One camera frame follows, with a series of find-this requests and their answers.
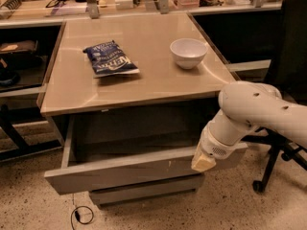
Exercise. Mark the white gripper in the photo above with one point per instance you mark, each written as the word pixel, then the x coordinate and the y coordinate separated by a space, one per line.
pixel 213 147

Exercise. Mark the grey top drawer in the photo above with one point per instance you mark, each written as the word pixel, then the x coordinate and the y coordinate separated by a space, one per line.
pixel 105 151

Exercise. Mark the grey drawer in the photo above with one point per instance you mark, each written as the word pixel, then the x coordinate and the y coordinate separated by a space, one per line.
pixel 105 151
pixel 165 187

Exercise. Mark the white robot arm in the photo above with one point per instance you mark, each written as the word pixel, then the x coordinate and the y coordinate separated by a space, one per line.
pixel 244 107

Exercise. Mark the grey bottom drawer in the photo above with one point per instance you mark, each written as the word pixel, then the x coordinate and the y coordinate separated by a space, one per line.
pixel 165 187

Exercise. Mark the grey drawer cabinet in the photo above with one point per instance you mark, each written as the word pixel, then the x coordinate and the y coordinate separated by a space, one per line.
pixel 146 40

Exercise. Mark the white bowl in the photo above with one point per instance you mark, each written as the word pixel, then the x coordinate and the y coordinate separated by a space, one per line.
pixel 188 53

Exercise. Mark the black office chair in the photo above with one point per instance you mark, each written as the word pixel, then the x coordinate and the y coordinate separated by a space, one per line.
pixel 287 72

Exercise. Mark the blue chip bag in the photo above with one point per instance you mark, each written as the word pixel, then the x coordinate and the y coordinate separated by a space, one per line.
pixel 108 59

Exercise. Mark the black soldering iron stand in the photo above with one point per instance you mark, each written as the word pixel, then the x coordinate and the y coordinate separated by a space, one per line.
pixel 8 8

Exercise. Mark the black table leg frame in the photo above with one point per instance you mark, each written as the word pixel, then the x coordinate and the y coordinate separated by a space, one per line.
pixel 8 117

